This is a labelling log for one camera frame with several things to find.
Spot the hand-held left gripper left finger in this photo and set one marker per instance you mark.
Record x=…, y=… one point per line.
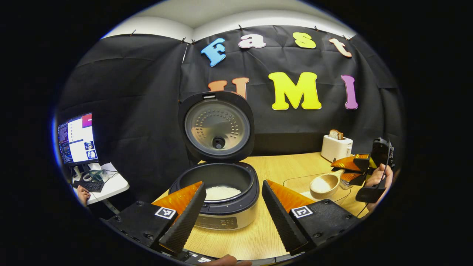
x=186, y=221

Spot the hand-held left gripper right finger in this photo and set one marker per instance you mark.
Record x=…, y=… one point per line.
x=281, y=218

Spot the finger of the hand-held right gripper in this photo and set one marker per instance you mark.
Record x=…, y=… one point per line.
x=354, y=178
x=351, y=163

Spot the wooden spoon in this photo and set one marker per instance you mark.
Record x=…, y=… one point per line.
x=325, y=184

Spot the clear plastic rice container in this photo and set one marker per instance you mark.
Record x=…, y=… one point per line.
x=297, y=183

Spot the grey rice cooker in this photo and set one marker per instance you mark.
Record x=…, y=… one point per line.
x=218, y=125

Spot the white toaster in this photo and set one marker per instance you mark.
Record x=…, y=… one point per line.
x=334, y=149

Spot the brown bread slice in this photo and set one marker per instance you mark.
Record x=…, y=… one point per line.
x=336, y=134

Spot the white side table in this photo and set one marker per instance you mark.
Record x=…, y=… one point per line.
x=116, y=184

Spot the black keyboard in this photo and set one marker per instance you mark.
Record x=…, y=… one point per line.
x=90, y=186

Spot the dark green desk item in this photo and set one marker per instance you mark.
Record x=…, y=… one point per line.
x=94, y=176

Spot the computer monitor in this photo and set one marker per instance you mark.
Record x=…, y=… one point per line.
x=77, y=138

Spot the black backdrop cloth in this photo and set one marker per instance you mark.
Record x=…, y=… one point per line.
x=140, y=92

